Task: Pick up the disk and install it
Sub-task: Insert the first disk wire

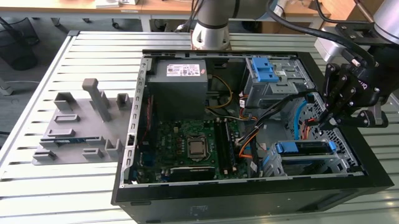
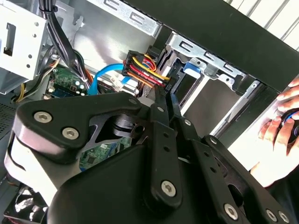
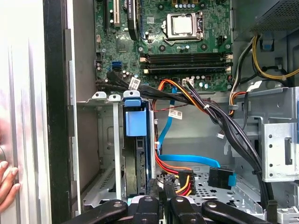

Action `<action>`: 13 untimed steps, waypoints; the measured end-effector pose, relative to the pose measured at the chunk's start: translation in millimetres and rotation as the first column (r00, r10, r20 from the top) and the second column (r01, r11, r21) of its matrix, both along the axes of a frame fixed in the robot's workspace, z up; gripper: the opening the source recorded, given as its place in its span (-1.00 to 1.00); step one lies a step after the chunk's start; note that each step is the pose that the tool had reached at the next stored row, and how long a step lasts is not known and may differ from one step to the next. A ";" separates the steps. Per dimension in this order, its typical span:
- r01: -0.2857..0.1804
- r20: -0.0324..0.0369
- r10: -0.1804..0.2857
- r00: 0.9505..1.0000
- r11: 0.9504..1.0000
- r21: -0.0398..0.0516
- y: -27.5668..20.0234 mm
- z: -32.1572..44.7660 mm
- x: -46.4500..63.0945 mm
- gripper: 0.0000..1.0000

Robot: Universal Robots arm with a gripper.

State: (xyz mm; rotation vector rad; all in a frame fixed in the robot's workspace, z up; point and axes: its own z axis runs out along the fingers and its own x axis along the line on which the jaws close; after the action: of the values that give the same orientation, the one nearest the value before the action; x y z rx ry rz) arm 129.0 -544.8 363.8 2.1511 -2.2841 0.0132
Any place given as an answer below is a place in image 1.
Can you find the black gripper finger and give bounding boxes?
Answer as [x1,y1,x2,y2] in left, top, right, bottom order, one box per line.
[316,63,359,131]
[330,102,390,129]

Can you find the grey power supply unit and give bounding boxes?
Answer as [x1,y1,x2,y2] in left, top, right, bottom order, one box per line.
[146,59,210,120]

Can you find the black PC case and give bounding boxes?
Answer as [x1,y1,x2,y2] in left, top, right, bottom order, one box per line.
[111,49,394,224]

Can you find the blue data wire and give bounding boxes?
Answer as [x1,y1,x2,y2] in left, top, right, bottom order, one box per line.
[292,92,316,141]

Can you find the silver disk bay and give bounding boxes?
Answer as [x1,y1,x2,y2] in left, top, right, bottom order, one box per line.
[263,139,366,177]

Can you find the RAM stick with blue label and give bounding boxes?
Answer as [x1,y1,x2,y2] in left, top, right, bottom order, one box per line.
[53,137,87,145]

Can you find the black graphics card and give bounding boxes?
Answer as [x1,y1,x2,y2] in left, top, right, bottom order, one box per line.
[170,165,216,182]

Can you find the hard disk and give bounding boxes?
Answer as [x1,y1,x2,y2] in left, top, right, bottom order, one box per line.
[275,140,336,156]

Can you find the yellow wires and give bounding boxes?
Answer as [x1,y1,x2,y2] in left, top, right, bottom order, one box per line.
[206,74,235,109]

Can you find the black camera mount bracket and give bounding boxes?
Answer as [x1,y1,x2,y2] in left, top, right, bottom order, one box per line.
[335,22,399,47]

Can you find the green motherboard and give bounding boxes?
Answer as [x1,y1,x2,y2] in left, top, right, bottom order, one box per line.
[136,118,250,183]

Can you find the orange wire loop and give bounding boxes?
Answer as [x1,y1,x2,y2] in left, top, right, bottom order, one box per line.
[238,130,259,159]

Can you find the large white box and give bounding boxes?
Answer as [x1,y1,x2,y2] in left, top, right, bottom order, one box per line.
[95,0,122,9]

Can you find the blue plastic drive latch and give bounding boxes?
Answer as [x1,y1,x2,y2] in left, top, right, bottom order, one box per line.
[251,56,280,82]

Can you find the black mesh wastebasket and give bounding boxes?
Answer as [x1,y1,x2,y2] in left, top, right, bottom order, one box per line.
[0,16,40,71]

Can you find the black RAM slot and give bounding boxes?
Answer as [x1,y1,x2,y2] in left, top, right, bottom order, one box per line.
[214,118,230,175]

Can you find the silver CPU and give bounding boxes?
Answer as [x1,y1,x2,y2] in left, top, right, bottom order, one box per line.
[188,140,207,156]

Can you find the grey parts rack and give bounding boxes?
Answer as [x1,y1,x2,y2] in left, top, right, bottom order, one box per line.
[32,78,135,168]

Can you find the brown wooden cabinet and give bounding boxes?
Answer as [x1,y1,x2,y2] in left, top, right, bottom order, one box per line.
[318,0,399,66]

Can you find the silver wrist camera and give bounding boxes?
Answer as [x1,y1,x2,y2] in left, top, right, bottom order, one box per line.
[314,25,351,63]

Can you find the CPU socket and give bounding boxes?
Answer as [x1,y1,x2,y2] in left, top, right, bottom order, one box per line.
[186,134,210,162]

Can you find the silver optical drive cage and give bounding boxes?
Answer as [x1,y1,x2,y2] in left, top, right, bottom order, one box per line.
[243,55,316,110]

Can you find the wooden desk white frame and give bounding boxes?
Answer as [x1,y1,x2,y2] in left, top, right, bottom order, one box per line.
[0,0,151,32]
[150,0,332,35]

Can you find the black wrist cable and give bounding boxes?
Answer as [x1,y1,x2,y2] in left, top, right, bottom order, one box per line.
[267,0,380,69]

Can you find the grey stand foot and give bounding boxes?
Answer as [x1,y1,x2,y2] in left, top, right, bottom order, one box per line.
[0,77,15,96]

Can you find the orange power wire black plug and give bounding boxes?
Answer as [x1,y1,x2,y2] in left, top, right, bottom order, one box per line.
[302,118,323,140]

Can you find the black cable bundle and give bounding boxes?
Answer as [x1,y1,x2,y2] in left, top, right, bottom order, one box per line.
[236,91,310,150]

